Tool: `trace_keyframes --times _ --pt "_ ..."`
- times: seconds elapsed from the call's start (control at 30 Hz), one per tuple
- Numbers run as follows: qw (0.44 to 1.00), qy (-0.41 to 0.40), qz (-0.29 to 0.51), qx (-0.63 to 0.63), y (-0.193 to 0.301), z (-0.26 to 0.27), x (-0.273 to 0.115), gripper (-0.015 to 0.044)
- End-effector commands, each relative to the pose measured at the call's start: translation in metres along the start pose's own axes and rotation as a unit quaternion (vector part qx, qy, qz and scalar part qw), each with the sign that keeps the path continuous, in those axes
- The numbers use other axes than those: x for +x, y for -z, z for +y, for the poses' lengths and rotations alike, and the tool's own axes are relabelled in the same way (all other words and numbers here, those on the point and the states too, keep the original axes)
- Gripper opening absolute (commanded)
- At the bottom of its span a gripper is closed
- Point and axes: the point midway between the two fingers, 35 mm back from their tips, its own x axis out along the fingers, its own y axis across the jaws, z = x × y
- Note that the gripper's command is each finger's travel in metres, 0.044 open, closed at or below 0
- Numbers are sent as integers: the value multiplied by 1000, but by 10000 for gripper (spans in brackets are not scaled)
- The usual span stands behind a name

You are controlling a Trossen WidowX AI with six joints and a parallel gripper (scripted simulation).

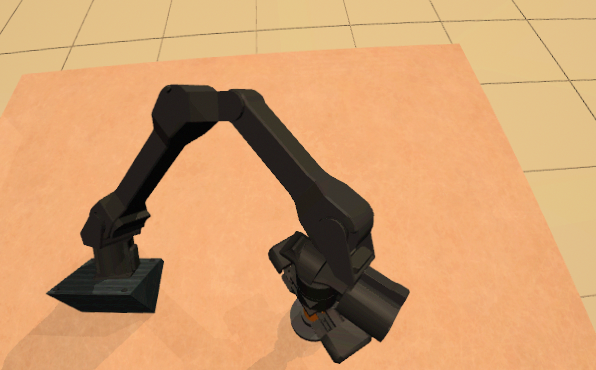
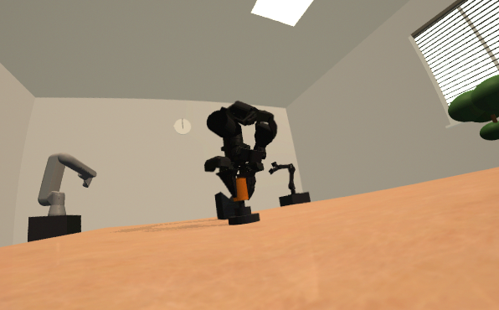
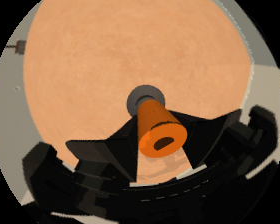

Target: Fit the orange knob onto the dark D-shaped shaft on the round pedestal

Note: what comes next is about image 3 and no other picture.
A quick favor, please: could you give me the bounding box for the orange knob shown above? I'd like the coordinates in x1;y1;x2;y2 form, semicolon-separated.
137;100;188;159

